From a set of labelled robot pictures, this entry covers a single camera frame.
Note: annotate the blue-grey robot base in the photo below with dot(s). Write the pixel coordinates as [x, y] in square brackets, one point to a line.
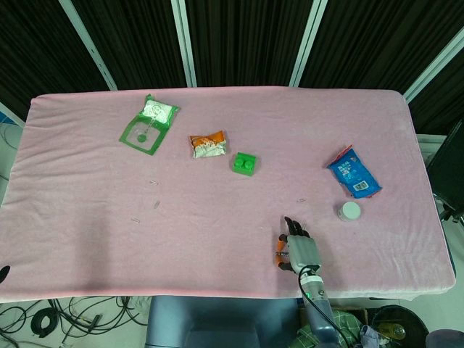
[217, 322]

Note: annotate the black monitor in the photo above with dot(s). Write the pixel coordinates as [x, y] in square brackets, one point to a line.
[447, 170]

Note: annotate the green toy brick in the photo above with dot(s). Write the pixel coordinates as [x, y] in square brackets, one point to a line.
[243, 165]

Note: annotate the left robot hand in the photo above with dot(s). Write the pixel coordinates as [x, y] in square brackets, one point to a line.
[3, 274]

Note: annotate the white side shelf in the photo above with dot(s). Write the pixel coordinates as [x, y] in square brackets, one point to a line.
[429, 145]

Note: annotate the blue snack bag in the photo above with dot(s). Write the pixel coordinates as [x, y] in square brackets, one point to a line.
[353, 174]

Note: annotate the yellow bottle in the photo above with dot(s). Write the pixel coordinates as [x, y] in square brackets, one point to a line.
[393, 330]

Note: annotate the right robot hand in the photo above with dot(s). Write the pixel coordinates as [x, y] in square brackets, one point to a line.
[302, 252]

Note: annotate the orange silver snack wrapper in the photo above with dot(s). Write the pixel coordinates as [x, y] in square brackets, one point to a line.
[208, 145]

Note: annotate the green wet wipe packet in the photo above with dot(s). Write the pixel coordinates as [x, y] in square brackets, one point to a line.
[146, 127]

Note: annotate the green checked cloth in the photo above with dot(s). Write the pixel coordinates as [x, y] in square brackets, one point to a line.
[344, 319]

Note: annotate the pink table cloth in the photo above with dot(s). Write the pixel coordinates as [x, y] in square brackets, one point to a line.
[217, 235]

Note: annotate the black trash bin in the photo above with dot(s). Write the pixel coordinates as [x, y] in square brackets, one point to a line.
[417, 319]

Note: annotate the black curtain panel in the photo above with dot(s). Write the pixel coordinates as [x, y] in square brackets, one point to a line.
[380, 40]
[36, 54]
[246, 40]
[134, 40]

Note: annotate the white plastic jar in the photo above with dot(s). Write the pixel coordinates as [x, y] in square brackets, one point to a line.
[349, 211]

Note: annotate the white partition post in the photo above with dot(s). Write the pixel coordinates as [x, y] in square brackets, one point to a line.
[184, 43]
[11, 114]
[306, 43]
[431, 69]
[90, 47]

